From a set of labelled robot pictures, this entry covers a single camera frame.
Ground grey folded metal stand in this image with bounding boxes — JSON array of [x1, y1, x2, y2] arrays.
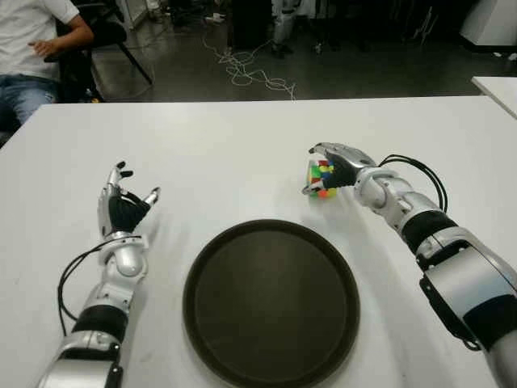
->
[[411, 5, 439, 42]]

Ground white machine housing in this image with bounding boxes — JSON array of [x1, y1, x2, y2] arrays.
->
[[460, 0, 517, 54]]

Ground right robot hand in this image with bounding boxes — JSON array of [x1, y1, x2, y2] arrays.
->
[[301, 141, 377, 196]]

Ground left arm black cables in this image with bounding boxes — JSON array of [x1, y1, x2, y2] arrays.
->
[[57, 243, 111, 337]]

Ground white glass-front cabinet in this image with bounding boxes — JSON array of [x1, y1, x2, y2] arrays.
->
[[118, 0, 149, 30]]

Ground white side table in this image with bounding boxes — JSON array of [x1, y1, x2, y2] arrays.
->
[[470, 75, 517, 120]]

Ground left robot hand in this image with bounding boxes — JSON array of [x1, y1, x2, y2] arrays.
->
[[96, 161, 162, 240]]

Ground multicoloured Rubik's cube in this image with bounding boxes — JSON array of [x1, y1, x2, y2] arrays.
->
[[306, 159, 340, 200]]

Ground seated person in white shirt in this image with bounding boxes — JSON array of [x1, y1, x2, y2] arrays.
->
[[0, 0, 96, 139]]

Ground black office chair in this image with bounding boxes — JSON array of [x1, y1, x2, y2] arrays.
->
[[43, 5, 155, 103]]

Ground right arm black cables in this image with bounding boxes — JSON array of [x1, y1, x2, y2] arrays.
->
[[377, 154, 450, 213]]

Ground black cabinet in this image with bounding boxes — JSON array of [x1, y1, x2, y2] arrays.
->
[[230, 0, 276, 52]]

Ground tangled white floor cable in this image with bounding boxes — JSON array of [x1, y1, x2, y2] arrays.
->
[[201, 28, 297, 100]]

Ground arm black cables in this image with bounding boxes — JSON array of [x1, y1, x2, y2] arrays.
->
[[57, 243, 111, 337], [377, 154, 450, 213]]

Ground dark brown round plate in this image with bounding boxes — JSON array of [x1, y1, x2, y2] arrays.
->
[[182, 218, 362, 388]]

